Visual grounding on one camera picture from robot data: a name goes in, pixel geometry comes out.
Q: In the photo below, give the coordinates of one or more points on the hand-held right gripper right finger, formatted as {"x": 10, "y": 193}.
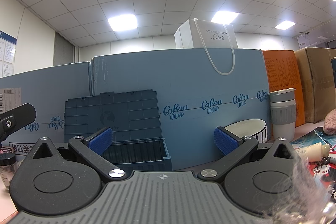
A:
{"x": 224, "y": 140}

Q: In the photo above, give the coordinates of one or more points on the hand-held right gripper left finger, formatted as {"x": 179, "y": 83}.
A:
{"x": 101, "y": 140}

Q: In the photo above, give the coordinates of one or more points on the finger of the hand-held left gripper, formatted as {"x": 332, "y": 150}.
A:
{"x": 18, "y": 116}

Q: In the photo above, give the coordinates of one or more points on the dark blue plastic storage box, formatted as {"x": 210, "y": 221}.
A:
{"x": 118, "y": 113}

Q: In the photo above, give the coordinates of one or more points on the white printed box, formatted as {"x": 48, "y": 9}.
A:
{"x": 21, "y": 148}

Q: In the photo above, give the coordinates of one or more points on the large blue carton with label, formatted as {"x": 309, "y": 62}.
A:
{"x": 52, "y": 82}

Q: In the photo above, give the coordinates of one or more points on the clear jar black lid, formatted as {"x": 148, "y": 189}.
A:
{"x": 8, "y": 171}

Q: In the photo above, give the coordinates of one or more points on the grey and white tumbler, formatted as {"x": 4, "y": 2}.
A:
{"x": 282, "y": 119}

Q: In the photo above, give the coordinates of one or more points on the large blue printed carton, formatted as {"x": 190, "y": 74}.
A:
{"x": 183, "y": 77}

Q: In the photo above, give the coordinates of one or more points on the printed cartoon desk mat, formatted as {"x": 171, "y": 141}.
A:
{"x": 309, "y": 136}

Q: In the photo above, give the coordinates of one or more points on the orange printed box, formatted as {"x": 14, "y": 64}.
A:
{"x": 281, "y": 74}

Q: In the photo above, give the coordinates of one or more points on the cream coloured tube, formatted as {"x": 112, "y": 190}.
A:
{"x": 312, "y": 151}

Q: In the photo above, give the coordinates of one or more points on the grey fluffy pompom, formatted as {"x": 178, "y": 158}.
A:
{"x": 302, "y": 192}

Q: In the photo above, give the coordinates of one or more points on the brown cardboard box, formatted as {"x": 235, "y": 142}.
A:
{"x": 317, "y": 77}

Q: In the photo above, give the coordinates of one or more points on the dark blue striped box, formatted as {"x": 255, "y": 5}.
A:
{"x": 334, "y": 63}

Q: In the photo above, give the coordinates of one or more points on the wall notice board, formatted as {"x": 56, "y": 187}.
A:
{"x": 6, "y": 56}

